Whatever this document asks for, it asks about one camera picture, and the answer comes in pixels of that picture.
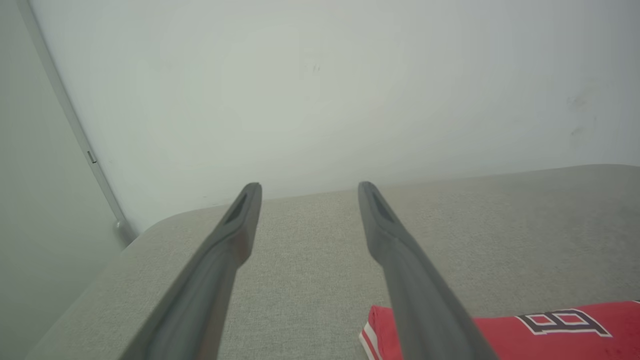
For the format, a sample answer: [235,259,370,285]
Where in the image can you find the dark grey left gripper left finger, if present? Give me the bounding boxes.
[119,182,263,360]

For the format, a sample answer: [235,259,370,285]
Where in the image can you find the grey wall corner strip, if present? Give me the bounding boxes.
[16,0,138,247]

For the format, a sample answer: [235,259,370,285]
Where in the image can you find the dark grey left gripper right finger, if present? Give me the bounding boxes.
[357,180,499,360]

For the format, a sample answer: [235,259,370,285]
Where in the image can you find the red and white basketball jersey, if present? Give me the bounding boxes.
[358,300,640,360]

